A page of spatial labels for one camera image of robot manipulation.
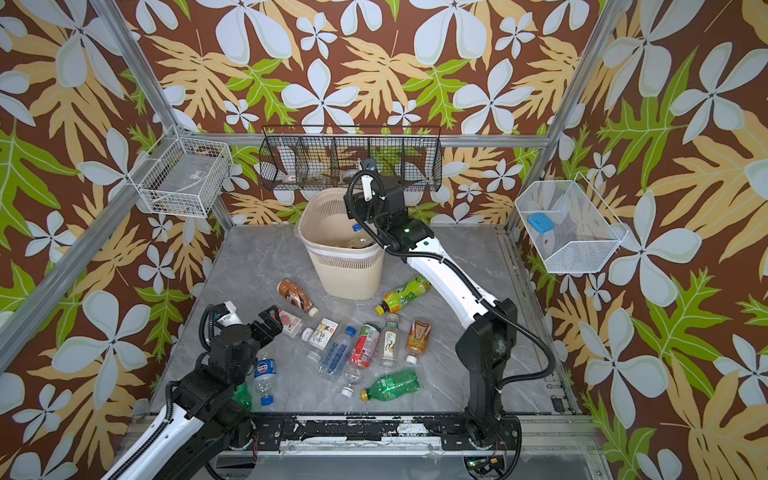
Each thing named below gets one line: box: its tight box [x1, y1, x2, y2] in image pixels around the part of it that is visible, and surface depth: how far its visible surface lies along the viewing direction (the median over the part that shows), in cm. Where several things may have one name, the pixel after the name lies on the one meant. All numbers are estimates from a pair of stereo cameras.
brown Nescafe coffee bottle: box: [277, 278, 319, 318], surface depth 97 cm
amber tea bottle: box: [405, 319, 432, 365], surface depth 88 cm
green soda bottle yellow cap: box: [360, 369, 421, 402], surface depth 79 cm
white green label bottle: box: [380, 313, 400, 368], surface depth 86 cm
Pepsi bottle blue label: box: [254, 351, 276, 406], surface depth 80 cm
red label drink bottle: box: [349, 323, 381, 369], surface depth 86 cm
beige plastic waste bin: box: [296, 187, 385, 300], surface depth 90 cm
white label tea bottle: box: [302, 317, 339, 350], surface depth 89 cm
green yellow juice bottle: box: [376, 276, 431, 316], surface depth 95 cm
